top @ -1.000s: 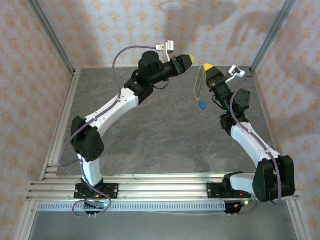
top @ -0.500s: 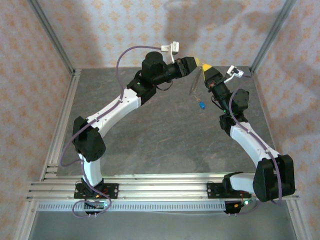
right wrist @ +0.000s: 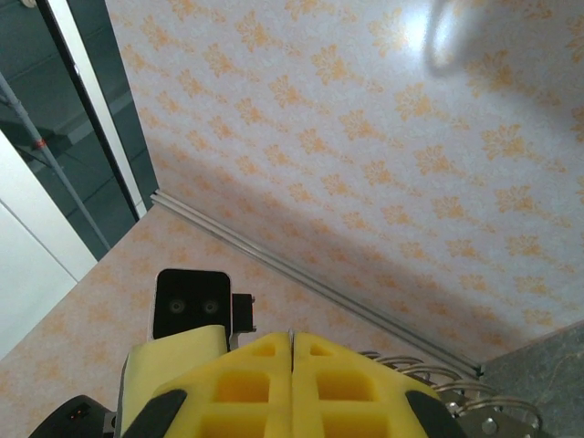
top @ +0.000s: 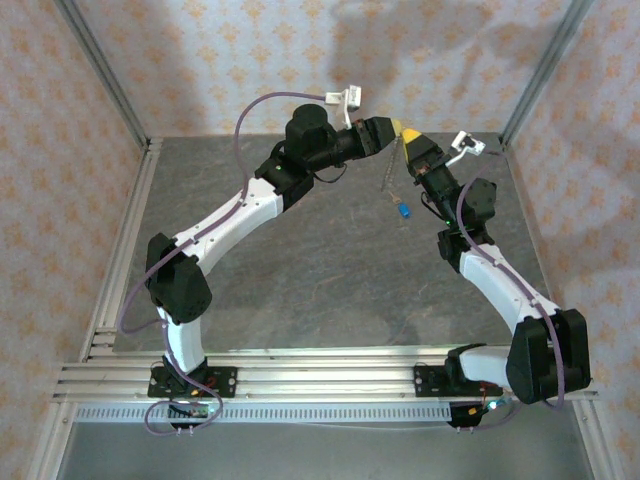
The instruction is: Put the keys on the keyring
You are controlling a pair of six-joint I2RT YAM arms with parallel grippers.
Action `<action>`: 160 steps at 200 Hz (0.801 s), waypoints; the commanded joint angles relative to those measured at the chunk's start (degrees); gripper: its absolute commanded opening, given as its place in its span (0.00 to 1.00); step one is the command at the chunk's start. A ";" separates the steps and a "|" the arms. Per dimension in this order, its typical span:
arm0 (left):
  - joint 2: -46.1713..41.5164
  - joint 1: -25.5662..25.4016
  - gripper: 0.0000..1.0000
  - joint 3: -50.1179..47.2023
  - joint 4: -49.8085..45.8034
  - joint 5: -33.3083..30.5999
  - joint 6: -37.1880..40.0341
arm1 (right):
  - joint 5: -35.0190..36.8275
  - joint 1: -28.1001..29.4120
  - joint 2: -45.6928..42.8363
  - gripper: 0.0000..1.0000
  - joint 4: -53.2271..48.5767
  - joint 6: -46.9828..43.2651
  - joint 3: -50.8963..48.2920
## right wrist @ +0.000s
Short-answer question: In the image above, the grey pole with red mark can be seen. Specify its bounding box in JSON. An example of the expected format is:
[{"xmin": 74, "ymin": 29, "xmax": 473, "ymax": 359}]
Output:
[{"xmin": 0, "ymin": 72, "xmax": 113, "ymax": 252}]

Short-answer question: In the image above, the metal carabiner keyring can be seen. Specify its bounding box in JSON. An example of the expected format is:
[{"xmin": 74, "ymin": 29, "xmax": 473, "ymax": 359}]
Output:
[{"xmin": 360, "ymin": 349, "xmax": 545, "ymax": 438}]

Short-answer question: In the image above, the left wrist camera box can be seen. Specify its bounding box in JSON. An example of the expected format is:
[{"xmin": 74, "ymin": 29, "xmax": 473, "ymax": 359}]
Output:
[{"xmin": 146, "ymin": 268, "xmax": 235, "ymax": 342}]

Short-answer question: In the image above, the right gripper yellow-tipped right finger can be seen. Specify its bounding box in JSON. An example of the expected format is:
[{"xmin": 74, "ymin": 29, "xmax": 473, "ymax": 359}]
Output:
[{"xmin": 291, "ymin": 330, "xmax": 467, "ymax": 438}]

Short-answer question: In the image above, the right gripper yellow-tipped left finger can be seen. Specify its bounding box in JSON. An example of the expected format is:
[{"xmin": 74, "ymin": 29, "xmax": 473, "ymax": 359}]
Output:
[{"xmin": 123, "ymin": 331, "xmax": 293, "ymax": 438}]

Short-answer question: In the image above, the aluminium corner post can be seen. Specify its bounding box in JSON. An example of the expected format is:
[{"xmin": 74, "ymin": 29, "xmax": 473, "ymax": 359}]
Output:
[{"xmin": 149, "ymin": 191, "xmax": 485, "ymax": 379}]

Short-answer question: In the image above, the white window frame strip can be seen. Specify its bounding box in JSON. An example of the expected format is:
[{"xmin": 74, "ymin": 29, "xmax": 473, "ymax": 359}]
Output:
[{"xmin": 45, "ymin": 0, "xmax": 151, "ymax": 218}]

